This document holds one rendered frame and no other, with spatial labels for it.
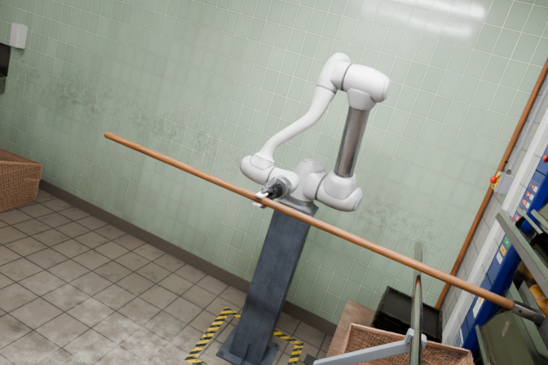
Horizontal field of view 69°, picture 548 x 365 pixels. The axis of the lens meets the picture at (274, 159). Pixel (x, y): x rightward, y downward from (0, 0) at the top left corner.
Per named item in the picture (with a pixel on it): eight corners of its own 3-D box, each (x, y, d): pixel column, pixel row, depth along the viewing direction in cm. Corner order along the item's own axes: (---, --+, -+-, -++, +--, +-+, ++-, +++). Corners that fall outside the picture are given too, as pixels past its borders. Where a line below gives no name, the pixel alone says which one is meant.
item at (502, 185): (505, 192, 211) (512, 174, 208) (508, 196, 201) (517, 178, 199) (490, 187, 213) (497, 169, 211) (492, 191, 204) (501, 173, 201)
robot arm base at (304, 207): (280, 192, 233) (283, 184, 232) (315, 206, 228) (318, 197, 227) (271, 200, 216) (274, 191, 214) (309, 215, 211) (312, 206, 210)
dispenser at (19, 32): (25, 49, 350) (28, 26, 345) (15, 47, 341) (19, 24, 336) (18, 46, 352) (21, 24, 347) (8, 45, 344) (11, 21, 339)
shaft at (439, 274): (102, 137, 177) (103, 130, 176) (107, 136, 180) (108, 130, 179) (511, 312, 127) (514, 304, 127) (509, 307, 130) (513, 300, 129)
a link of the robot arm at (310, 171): (293, 187, 231) (305, 152, 225) (321, 200, 223) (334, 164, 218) (281, 192, 216) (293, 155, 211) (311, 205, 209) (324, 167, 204)
